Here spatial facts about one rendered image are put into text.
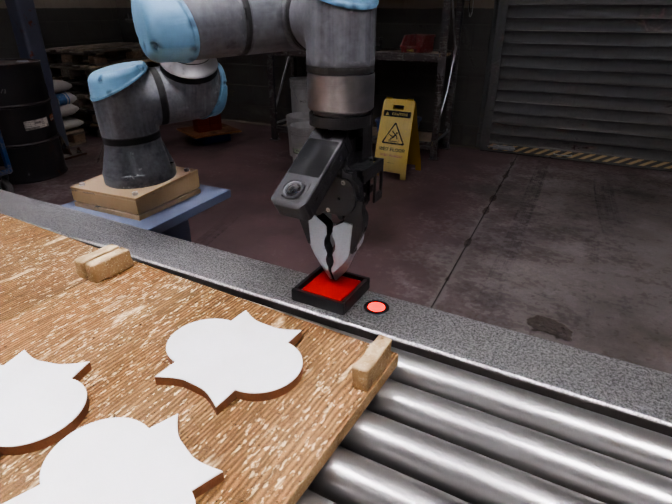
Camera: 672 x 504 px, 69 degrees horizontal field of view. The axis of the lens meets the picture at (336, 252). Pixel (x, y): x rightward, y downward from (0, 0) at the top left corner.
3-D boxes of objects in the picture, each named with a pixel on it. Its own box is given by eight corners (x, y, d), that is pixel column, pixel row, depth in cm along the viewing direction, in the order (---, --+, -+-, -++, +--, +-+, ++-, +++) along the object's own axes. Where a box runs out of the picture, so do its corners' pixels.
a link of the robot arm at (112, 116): (95, 131, 105) (77, 64, 98) (159, 121, 111) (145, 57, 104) (105, 143, 96) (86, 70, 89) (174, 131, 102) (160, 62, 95)
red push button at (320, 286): (323, 278, 68) (323, 270, 68) (361, 289, 66) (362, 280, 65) (300, 298, 64) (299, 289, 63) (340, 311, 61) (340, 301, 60)
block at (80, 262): (115, 259, 69) (111, 242, 68) (124, 262, 68) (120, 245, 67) (76, 277, 64) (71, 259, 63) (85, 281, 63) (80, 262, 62)
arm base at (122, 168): (148, 161, 117) (138, 120, 112) (191, 171, 109) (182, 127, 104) (90, 181, 106) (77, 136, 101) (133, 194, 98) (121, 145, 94)
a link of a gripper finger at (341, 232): (370, 269, 67) (373, 205, 62) (351, 288, 62) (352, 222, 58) (350, 263, 68) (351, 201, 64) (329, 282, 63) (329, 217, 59)
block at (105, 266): (126, 262, 68) (122, 244, 67) (135, 266, 67) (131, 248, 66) (87, 281, 63) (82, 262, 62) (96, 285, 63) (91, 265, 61)
